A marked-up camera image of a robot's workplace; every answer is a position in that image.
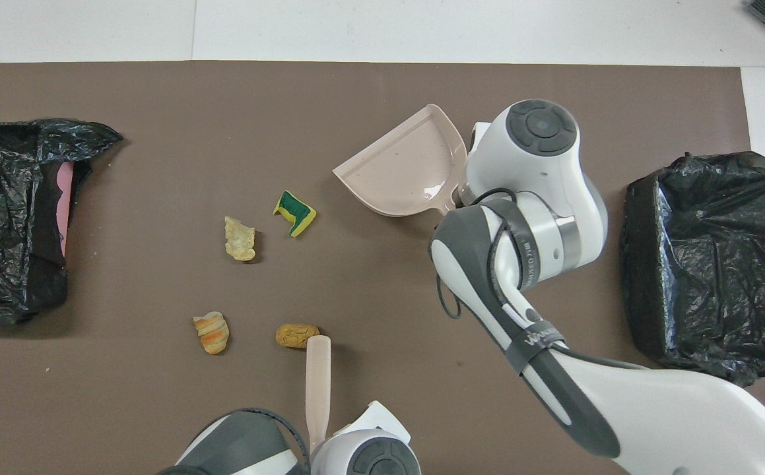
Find beige plastic dustpan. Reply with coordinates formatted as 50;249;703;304
333;104;469;218

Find green and yellow sponge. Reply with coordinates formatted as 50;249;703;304
273;190;317;238

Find brown oval bread roll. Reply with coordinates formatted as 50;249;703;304
275;323;321;349

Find beige brush black bristles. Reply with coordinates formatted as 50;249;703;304
305;335;332;456

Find orange striped croissant piece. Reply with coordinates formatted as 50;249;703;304
192;311;230;356

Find pink plastic bin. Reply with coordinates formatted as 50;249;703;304
55;162;75;258

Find black bag lined bin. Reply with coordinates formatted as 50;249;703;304
620;152;765;388

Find crumpled black trash bag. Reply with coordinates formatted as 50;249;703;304
0;119;124;324

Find brown table mat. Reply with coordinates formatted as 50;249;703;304
0;61;765;475

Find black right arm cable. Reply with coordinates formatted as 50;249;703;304
430;188;535;321

